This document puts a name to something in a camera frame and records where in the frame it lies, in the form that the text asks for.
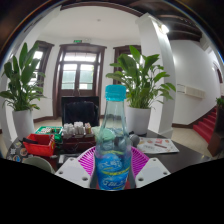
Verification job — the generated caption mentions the printed paper leaflet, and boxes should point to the printed paper leaflet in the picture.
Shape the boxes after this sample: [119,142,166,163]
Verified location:
[136,137,180,155]

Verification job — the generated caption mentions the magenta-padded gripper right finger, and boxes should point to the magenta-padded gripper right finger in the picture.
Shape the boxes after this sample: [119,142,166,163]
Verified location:
[130,146,172,189]

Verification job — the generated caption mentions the green flat box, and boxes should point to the green flat box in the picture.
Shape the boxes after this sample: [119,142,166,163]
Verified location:
[34,125,64,143]

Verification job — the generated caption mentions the pale green notebook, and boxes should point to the pale green notebook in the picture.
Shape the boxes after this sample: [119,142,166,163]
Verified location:
[91,125,116,143]

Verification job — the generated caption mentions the white wall radiator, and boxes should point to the white wall radiator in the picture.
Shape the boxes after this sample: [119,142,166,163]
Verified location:
[176,83,206,100]

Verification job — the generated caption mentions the leafy plant in white pot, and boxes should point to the leafy plant in white pot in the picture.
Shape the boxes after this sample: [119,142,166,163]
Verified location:
[105,45,177,136]
[0,41,46,141]

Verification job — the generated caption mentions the dark framed window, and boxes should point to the dark framed window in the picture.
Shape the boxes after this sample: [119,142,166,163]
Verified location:
[29,40,55,88]
[112,44,143,84]

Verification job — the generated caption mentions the dark tray of small jars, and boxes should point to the dark tray of small jars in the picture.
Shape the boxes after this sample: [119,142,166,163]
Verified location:
[61,121,98,153]

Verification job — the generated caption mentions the grey round object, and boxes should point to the grey round object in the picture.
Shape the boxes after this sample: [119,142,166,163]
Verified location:
[128,133,141,148]

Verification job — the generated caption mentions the red carpeted staircase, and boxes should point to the red carpeted staircase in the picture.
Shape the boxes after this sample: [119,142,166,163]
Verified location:
[192,106,221,144]

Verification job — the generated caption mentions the dark wooden double door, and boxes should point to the dark wooden double door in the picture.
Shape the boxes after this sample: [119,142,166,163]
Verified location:
[52,43,108,118]

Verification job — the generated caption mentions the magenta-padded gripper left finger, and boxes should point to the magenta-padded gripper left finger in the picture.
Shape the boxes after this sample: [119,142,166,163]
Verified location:
[54,146,98,189]

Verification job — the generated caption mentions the clear bottle with teal cap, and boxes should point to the clear bottle with teal cap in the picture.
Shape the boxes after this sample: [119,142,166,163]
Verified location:
[94,84,133,192]

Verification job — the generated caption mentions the red plastic box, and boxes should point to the red plastic box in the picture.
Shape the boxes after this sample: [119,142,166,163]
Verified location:
[22,133,57,158]

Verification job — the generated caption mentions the sheet of round stickers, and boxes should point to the sheet of round stickers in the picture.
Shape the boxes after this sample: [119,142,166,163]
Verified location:
[6,139,31,163]

